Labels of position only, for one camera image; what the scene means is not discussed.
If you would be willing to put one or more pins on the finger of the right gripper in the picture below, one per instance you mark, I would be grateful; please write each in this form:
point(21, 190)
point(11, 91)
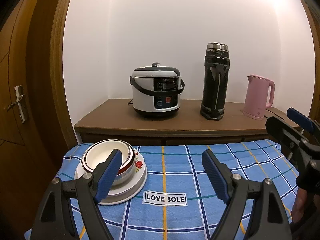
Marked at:
point(285, 134)
point(303, 121)

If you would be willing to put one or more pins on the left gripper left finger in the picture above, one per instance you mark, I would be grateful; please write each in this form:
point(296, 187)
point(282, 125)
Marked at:
point(54, 218)

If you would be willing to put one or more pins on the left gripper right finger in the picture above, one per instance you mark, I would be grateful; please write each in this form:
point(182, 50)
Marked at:
point(268, 219)

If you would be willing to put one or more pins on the white enamel bowl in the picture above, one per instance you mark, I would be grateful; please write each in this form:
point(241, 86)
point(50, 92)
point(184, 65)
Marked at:
point(107, 154)

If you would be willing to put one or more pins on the stainless steel bowl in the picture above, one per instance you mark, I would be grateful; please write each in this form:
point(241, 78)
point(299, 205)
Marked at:
point(125, 172)

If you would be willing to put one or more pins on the pink plastic bowl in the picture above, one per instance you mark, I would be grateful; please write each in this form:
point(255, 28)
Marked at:
point(128, 156)

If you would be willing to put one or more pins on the red flower white plate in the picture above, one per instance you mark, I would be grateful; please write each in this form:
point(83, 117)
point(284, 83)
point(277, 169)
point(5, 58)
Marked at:
point(133, 180)

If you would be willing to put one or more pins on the person's right hand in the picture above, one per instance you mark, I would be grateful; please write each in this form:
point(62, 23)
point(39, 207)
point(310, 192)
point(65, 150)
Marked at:
point(299, 205)

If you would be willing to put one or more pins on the pink electric kettle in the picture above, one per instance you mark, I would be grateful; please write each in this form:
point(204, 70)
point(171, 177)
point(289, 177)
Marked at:
point(259, 96)

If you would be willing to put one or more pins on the brown wooden door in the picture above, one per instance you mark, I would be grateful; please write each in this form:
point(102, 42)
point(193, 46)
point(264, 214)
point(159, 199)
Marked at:
point(31, 153)

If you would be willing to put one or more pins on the blue plaid tablecloth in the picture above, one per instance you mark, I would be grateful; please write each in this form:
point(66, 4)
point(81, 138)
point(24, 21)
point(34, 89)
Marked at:
point(178, 169)

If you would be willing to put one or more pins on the black thermos flask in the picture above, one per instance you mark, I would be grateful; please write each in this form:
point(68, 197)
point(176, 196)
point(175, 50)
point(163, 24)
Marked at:
point(216, 64)

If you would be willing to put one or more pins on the brown wooden cabinet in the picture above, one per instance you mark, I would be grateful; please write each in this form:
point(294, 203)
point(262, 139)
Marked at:
point(116, 119)

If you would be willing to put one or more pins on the silver black rice cooker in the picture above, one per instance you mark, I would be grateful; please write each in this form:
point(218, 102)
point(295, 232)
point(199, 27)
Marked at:
point(156, 91)

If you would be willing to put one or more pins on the silver door handle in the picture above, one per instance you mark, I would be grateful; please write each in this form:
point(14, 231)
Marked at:
point(20, 102)

